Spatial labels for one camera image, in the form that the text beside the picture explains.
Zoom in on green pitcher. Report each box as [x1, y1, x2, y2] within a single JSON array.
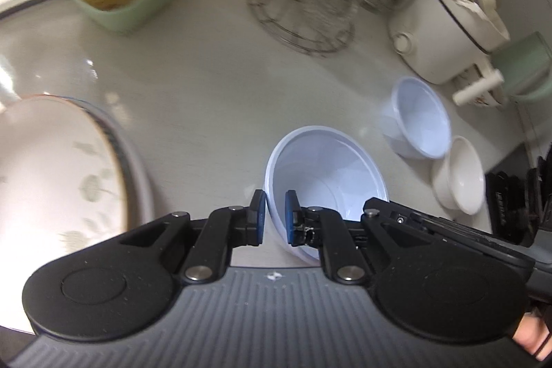
[[491, 32, 551, 104]]

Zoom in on floral bowl behind cooker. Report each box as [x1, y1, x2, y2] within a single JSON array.
[[452, 61, 507, 107]]

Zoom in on light blue small bowl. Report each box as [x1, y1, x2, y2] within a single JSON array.
[[264, 125, 388, 266]]

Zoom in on floral plate teal rim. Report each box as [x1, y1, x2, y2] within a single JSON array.
[[55, 93, 156, 231]]

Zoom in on large white leaf-pattern bowl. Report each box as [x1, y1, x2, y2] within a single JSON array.
[[1, 96, 129, 332]]

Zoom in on white electric cooker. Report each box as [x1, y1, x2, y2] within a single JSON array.
[[388, 0, 510, 85]]

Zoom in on person's right hand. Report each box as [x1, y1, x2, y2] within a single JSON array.
[[513, 307, 551, 361]]

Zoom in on white small bowl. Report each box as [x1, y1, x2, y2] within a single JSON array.
[[431, 136, 485, 216]]

